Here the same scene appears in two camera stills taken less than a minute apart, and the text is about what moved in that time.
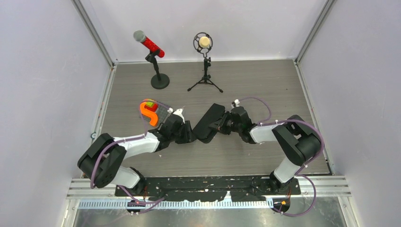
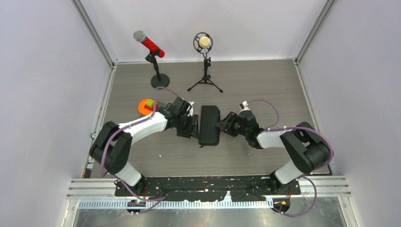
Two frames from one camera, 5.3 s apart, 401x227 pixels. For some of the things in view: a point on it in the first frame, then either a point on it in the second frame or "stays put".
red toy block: [153, 108] stays put
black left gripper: [188, 136] -> [192, 130]
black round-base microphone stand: [159, 81] stays put
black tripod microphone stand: [206, 79] stays put
